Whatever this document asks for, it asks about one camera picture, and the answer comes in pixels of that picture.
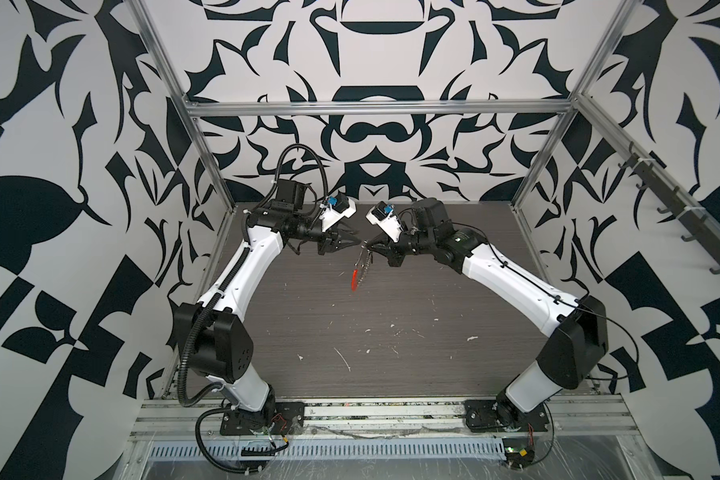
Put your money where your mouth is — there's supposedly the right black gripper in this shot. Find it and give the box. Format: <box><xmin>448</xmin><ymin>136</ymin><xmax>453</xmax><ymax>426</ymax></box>
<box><xmin>366</xmin><ymin>226</ymin><xmax>438</xmax><ymax>268</ymax></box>

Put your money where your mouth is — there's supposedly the large keyring with red handle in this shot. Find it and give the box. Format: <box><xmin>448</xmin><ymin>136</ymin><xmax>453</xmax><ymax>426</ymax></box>
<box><xmin>350</xmin><ymin>240</ymin><xmax>373</xmax><ymax>292</ymax></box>

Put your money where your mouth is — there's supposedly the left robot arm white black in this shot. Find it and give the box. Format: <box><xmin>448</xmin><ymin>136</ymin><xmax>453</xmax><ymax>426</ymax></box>
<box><xmin>173</xmin><ymin>180</ymin><xmax>359</xmax><ymax>417</ymax></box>

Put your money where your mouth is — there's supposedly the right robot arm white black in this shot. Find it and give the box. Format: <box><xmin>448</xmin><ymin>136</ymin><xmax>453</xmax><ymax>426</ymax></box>
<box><xmin>365</xmin><ymin>198</ymin><xmax>609</xmax><ymax>427</ymax></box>

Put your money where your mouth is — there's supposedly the small green-lit circuit board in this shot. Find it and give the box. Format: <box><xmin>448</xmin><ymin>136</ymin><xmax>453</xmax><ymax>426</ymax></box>
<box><xmin>502</xmin><ymin>438</ymin><xmax>535</xmax><ymax>471</ymax></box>

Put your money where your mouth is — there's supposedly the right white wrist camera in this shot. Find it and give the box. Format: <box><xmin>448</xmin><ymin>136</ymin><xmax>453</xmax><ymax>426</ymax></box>
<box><xmin>366</xmin><ymin>201</ymin><xmax>403</xmax><ymax>243</ymax></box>

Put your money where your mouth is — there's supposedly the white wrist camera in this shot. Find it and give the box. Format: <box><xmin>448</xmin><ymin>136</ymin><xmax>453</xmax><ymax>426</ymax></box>
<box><xmin>320</xmin><ymin>193</ymin><xmax>356</xmax><ymax>232</ymax></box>
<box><xmin>366</xmin><ymin>201</ymin><xmax>403</xmax><ymax>243</ymax></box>

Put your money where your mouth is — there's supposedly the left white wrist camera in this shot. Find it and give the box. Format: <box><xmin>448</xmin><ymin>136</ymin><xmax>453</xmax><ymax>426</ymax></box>
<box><xmin>320</xmin><ymin>193</ymin><xmax>356</xmax><ymax>232</ymax></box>

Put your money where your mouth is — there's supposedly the left black corrugated cable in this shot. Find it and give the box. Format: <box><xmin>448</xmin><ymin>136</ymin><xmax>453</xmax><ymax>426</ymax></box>
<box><xmin>176</xmin><ymin>143</ymin><xmax>331</xmax><ymax>475</ymax></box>

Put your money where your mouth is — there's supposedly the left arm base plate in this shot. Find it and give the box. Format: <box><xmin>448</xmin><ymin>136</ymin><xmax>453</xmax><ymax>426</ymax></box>
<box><xmin>220</xmin><ymin>401</ymin><xmax>306</xmax><ymax>436</ymax></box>

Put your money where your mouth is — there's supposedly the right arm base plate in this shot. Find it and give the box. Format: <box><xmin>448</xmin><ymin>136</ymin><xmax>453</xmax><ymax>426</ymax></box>
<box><xmin>463</xmin><ymin>399</ymin><xmax>549</xmax><ymax>433</ymax></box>

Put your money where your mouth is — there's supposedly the aluminium frame back crossbar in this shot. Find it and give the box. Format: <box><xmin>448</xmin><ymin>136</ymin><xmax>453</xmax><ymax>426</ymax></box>
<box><xmin>185</xmin><ymin>99</ymin><xmax>571</xmax><ymax>118</ymax></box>

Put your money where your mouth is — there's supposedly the white slotted cable duct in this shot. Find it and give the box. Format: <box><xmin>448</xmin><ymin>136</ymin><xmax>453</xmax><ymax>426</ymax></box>
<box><xmin>149</xmin><ymin>438</ymin><xmax>506</xmax><ymax>461</ymax></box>

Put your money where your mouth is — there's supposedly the aluminium frame front rail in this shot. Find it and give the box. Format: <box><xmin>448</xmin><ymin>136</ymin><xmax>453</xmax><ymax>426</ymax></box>
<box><xmin>128</xmin><ymin>394</ymin><xmax>640</xmax><ymax>440</ymax></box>

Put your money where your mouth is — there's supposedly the grey wall hook rack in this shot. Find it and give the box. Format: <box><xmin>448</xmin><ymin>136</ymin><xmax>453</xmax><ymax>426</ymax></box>
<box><xmin>616</xmin><ymin>142</ymin><xmax>720</xmax><ymax>275</ymax></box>

